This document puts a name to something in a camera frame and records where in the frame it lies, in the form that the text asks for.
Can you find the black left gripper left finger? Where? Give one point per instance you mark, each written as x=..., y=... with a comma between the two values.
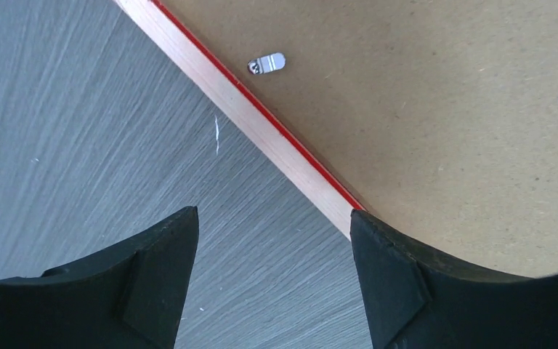
x=128, y=295

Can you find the red picture frame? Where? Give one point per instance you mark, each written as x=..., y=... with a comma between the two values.
x=439, y=117

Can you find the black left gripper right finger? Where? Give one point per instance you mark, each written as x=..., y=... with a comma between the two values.
x=417, y=296

